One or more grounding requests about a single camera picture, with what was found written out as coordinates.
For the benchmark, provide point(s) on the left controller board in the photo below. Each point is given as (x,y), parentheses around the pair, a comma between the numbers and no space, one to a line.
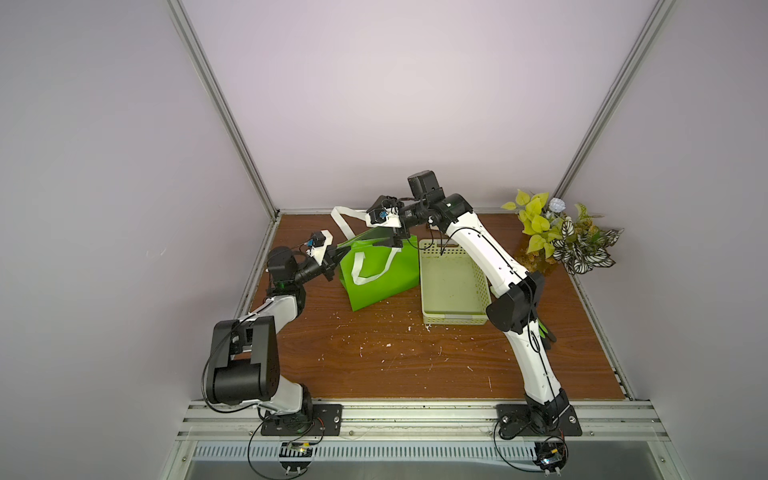
(295,457)

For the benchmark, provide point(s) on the right controller board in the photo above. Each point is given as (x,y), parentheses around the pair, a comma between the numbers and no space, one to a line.
(551,455)

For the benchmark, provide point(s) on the potted plant in amber vase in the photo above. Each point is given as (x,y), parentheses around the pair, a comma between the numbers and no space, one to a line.
(552,237)

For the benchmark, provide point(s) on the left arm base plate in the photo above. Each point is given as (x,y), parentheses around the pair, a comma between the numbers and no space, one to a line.
(324,419)

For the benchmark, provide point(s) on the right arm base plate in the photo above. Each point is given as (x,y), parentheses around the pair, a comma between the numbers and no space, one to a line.
(517,420)

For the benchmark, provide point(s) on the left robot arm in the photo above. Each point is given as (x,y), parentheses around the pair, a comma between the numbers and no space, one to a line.
(243,367)

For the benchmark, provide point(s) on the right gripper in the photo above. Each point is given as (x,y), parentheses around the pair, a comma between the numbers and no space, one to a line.
(396,228)

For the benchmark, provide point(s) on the green insulated delivery bag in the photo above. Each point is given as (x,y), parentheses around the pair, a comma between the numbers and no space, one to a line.
(373,270)

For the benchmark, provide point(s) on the aluminium front rail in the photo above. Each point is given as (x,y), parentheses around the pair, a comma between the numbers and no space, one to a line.
(459,420)

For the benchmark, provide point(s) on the controller board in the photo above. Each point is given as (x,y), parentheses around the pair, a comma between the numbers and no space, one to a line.
(295,457)
(551,455)

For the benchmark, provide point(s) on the pale green plastic basket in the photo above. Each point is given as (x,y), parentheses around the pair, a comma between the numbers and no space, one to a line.
(454,290)

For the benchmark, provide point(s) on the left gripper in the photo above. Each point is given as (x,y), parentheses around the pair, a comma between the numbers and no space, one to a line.
(329,268)

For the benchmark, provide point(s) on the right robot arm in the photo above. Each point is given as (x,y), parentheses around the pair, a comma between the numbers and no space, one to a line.
(517,291)

